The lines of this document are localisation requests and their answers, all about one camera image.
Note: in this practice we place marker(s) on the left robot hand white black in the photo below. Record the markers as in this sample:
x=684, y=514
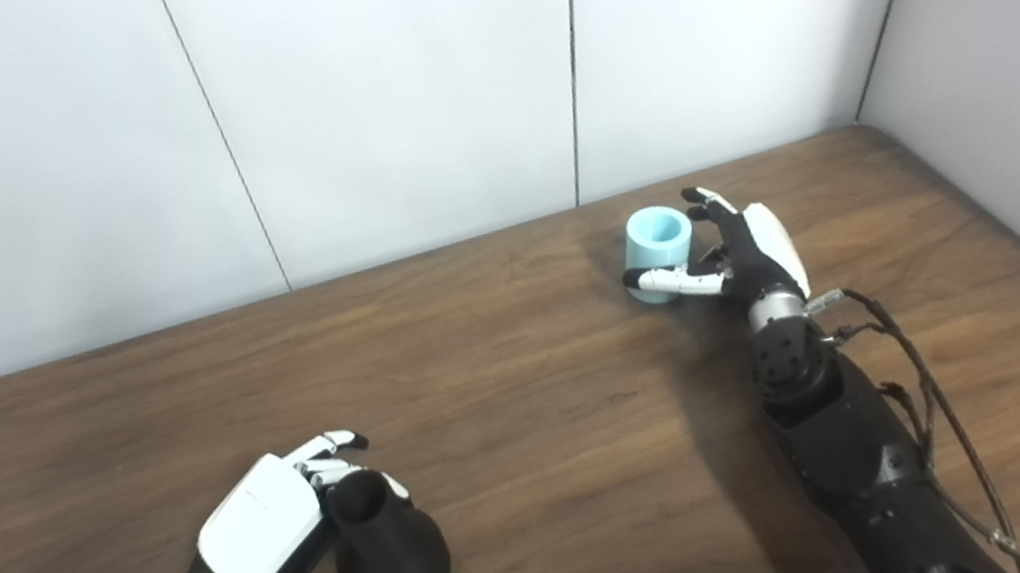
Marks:
x=258, y=526

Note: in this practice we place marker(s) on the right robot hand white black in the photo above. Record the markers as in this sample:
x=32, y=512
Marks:
x=763, y=254

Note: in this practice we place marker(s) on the black funnel-shaped nozzle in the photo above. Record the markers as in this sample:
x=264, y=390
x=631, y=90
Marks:
x=389, y=557

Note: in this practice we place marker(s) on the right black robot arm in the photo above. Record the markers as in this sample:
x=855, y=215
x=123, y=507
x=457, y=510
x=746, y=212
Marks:
x=846, y=438

